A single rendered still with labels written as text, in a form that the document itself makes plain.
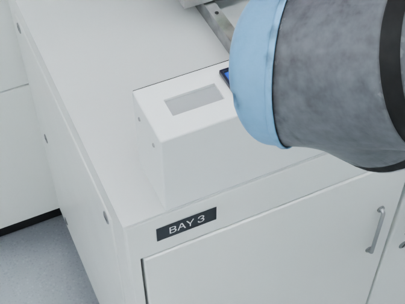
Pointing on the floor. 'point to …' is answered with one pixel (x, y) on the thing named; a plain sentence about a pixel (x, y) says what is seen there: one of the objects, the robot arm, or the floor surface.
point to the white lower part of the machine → (20, 142)
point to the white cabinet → (229, 227)
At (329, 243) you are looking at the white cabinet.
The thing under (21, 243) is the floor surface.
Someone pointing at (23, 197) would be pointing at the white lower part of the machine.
